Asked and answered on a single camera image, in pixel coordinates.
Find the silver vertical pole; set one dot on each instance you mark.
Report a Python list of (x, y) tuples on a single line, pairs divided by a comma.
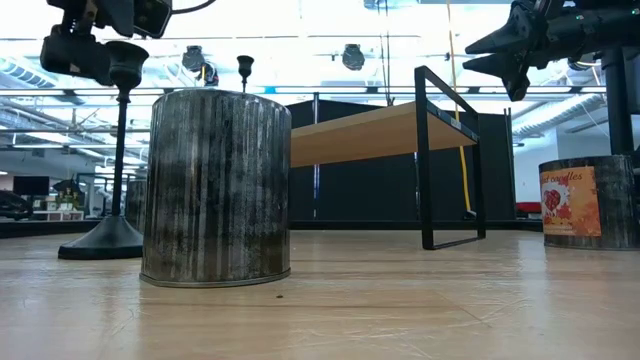
[(315, 107)]

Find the dark streaked metal candle tin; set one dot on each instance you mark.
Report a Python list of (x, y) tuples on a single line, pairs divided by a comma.
[(215, 190), (570, 205)]

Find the black metal candlestick holder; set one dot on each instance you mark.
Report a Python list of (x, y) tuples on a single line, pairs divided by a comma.
[(119, 165), (245, 64)]

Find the black office chair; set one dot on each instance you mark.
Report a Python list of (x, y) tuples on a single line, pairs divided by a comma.
[(10, 205)]

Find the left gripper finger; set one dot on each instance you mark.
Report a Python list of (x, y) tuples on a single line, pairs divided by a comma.
[(75, 55)]

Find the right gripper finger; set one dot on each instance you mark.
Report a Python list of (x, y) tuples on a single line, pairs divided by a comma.
[(510, 35), (510, 67)]

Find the black frame wooden shelf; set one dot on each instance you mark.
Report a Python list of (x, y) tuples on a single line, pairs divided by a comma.
[(370, 135)]

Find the computer monitor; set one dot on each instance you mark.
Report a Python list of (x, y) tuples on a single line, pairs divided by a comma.
[(30, 185)]

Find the black partition panel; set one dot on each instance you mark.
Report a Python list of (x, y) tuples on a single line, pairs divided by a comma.
[(370, 195)]

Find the red seat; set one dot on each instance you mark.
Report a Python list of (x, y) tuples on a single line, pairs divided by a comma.
[(527, 207)]

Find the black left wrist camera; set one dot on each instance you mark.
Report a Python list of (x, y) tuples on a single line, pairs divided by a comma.
[(152, 17)]

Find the black desk lamp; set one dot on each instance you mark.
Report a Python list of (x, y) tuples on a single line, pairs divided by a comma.
[(67, 186)]

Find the black round ceiling device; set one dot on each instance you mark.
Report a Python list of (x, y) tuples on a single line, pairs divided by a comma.
[(192, 57), (353, 56)]

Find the white low shelf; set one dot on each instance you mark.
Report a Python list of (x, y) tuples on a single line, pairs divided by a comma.
[(55, 215)]

